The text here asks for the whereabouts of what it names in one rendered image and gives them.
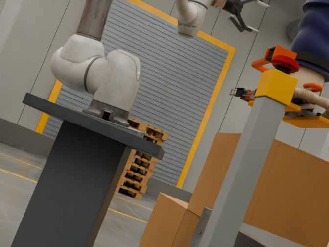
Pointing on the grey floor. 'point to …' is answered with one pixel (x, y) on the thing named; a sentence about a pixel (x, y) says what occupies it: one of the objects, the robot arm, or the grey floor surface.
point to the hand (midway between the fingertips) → (261, 18)
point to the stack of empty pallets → (140, 161)
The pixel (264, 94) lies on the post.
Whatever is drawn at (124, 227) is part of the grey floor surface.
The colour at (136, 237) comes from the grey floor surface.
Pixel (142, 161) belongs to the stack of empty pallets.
